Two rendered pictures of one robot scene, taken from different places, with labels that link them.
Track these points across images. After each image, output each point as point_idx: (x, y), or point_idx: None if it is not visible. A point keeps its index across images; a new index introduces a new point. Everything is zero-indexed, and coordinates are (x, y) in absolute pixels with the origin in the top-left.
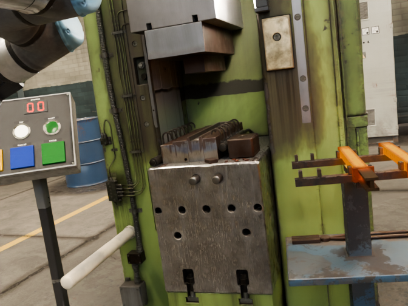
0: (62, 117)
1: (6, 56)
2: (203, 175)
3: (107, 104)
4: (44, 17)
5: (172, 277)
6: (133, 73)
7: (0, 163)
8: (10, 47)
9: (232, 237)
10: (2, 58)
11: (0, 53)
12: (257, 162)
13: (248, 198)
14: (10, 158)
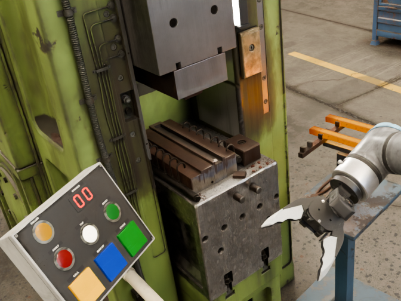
0: (113, 195)
1: (376, 184)
2: (240, 190)
3: (93, 154)
4: None
5: (216, 286)
6: (120, 111)
7: (99, 282)
8: (381, 176)
9: (259, 227)
10: (373, 187)
11: (373, 184)
12: (276, 162)
13: (271, 192)
14: (101, 271)
